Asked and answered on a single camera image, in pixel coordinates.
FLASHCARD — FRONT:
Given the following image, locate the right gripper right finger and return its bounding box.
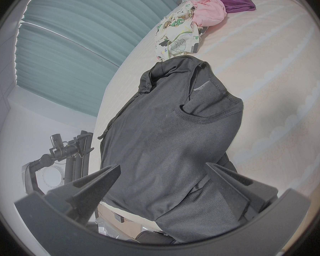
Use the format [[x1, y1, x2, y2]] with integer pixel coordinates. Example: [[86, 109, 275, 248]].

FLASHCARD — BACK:
[[205, 162, 278, 221]]

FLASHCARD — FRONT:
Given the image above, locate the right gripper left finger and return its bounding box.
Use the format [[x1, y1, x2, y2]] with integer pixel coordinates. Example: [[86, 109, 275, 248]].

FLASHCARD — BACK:
[[47, 164, 121, 225]]

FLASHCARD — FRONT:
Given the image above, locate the black T-shirt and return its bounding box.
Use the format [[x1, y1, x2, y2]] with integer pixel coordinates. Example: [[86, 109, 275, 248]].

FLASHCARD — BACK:
[[98, 55, 244, 245]]

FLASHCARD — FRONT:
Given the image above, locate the bed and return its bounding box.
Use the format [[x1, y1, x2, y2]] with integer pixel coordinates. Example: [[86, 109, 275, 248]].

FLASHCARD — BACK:
[[95, 0, 320, 239]]

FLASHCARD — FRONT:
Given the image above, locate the blue-green curtain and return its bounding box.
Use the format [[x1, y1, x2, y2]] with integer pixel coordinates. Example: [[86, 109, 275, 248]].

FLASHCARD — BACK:
[[23, 0, 188, 66], [15, 23, 123, 118]]

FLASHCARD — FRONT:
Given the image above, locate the white printed garment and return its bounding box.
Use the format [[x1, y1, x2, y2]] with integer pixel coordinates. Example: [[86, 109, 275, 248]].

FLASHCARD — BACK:
[[155, 2, 210, 62]]

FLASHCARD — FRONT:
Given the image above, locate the pink garment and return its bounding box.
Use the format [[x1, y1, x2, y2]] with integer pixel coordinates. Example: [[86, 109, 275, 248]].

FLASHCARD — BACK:
[[192, 0, 227, 29]]

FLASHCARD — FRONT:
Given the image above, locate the purple garment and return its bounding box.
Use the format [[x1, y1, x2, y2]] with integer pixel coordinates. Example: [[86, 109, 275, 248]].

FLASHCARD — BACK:
[[209, 0, 257, 14]]

